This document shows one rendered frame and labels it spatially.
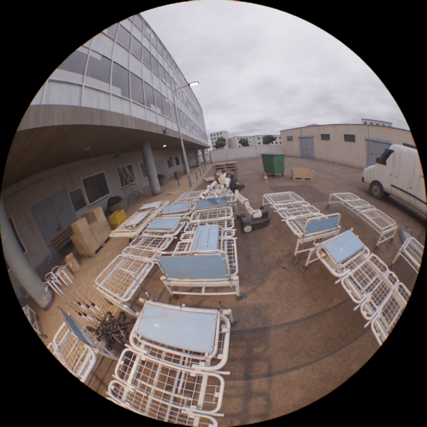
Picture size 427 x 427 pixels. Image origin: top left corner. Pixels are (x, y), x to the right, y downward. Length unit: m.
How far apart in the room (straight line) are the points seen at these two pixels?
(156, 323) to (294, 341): 1.41
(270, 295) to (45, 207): 6.95
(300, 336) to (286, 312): 0.38
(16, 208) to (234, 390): 6.71
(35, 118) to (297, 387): 5.00
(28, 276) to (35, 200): 3.12
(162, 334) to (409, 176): 7.55
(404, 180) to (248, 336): 6.89
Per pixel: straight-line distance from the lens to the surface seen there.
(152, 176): 8.32
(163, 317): 1.33
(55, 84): 4.63
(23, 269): 4.11
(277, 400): 1.79
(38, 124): 3.42
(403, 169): 7.00
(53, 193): 6.64
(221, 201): 3.08
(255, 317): 1.80
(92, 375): 2.57
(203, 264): 1.33
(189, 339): 1.21
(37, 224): 6.29
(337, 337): 2.02
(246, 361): 1.68
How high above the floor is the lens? 1.68
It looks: 25 degrees down
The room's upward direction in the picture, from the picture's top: 10 degrees counter-clockwise
